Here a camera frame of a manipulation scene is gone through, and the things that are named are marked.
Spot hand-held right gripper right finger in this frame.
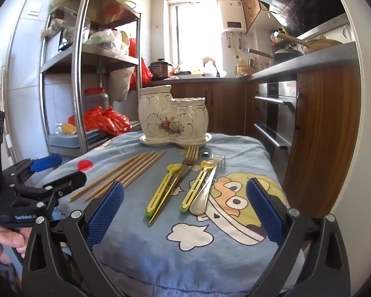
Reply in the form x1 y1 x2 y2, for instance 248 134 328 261
246 178 351 297

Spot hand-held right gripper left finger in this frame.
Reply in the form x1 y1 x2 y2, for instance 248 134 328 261
22 180 125 297

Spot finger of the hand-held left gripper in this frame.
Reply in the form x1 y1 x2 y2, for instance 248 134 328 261
11 170 88 223
1 154 63 189

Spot wooden chopstick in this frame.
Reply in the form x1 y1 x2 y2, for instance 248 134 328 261
111 151 162 190
85 152 149 201
123 150 167 189
93 151 156 197
70 153 143 201

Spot silver fork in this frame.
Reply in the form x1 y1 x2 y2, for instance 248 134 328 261
189 154 225 215

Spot yellow green clip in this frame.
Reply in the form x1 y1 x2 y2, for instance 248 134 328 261
179 160 214 214
145 164 185 218

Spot gold fork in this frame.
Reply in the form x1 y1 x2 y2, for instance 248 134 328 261
148 145 200 226

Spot floral ceramic utensil holder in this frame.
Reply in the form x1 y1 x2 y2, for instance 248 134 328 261
138 85 209 140

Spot person's left hand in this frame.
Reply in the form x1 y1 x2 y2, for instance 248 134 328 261
0 223 33 265

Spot grey plastic trays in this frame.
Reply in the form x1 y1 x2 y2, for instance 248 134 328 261
48 130 112 157

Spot blue cartoon cloth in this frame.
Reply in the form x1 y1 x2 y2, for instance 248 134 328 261
34 131 306 297

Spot brown jar with red lid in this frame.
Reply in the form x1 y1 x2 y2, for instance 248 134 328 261
83 87 110 115

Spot metal shelf rack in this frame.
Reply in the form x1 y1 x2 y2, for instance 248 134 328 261
39 0 143 158

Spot white ceramic tray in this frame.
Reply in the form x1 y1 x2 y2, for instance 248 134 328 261
139 132 213 147

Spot stainless steel oven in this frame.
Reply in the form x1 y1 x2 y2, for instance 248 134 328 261
254 80 299 158

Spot hanging white plastic bag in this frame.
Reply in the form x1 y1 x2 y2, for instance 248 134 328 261
108 66 133 102

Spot wooden base cabinet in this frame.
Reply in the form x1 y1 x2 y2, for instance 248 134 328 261
145 79 248 135

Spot hanging red plastic bag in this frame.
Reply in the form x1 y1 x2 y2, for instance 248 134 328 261
128 39 153 91

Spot rice cooker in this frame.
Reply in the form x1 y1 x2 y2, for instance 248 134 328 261
149 58 173 81

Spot yellow oil bottle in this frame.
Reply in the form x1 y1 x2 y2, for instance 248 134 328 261
236 58 255 76

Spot black wok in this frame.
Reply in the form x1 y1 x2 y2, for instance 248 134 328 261
247 48 305 65

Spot grey kitchen countertop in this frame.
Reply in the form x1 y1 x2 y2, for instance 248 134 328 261
142 41 359 84

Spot tan pot with lid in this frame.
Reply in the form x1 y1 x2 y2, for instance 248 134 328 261
277 32 344 54

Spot kitchen window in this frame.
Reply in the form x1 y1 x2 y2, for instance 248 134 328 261
167 0 226 75

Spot white water heater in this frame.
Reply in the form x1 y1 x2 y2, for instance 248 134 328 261
218 0 247 34

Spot black range hood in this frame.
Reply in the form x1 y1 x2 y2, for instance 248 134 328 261
256 0 347 36

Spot wooden wall cabinet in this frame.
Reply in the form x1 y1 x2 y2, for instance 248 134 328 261
239 0 271 34

